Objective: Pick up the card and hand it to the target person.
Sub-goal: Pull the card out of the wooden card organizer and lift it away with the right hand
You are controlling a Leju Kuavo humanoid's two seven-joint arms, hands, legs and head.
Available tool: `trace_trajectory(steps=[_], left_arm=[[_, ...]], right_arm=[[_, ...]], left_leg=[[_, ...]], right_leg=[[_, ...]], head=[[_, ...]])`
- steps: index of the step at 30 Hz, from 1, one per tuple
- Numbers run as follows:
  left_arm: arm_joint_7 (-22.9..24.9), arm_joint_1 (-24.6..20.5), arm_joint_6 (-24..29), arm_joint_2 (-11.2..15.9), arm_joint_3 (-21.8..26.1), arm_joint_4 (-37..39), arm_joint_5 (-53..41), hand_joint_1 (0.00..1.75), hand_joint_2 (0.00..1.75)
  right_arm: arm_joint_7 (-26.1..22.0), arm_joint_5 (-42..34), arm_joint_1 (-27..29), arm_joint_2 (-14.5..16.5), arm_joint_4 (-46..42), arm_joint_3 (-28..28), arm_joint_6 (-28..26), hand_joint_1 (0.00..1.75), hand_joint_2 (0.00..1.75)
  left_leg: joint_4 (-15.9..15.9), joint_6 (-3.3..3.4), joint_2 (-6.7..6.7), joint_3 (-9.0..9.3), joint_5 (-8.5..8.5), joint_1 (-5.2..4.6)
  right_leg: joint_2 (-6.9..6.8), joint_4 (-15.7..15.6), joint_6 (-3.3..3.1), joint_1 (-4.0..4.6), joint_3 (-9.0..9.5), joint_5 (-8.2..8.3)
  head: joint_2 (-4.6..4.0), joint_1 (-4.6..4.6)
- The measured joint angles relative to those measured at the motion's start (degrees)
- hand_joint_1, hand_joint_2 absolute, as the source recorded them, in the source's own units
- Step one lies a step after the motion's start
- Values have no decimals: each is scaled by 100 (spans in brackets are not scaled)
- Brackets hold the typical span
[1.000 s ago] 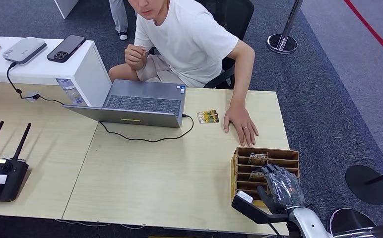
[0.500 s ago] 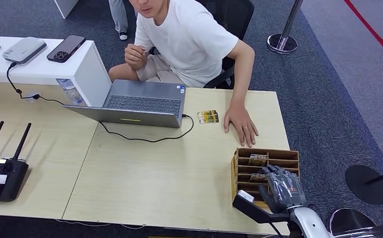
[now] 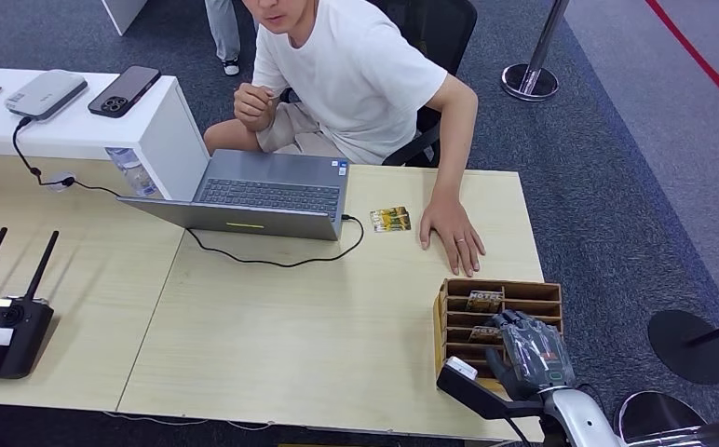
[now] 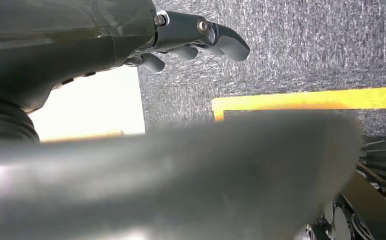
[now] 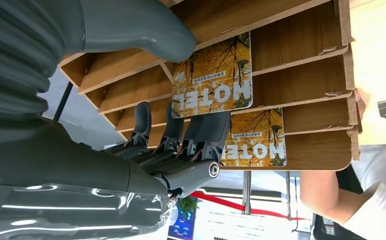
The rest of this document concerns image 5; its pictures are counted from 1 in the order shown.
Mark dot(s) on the white banner board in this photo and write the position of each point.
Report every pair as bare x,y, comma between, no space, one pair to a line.
246,227

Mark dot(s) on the chrome stanchion post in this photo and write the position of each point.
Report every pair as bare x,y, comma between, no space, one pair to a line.
289,195
246,192

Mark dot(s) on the green plant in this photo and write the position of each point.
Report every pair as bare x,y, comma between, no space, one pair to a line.
188,205

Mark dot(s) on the red barrier belt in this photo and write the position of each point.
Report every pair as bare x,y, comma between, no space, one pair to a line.
232,205

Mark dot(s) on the black stanchion post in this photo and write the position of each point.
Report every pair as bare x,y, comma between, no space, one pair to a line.
63,101

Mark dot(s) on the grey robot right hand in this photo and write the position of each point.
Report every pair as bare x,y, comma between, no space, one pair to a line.
64,185

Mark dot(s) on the blue display screen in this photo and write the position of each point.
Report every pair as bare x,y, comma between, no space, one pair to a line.
181,228

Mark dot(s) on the wooden slotted card holder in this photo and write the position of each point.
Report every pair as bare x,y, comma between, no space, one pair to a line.
295,33

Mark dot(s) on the person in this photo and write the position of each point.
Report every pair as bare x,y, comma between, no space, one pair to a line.
378,198

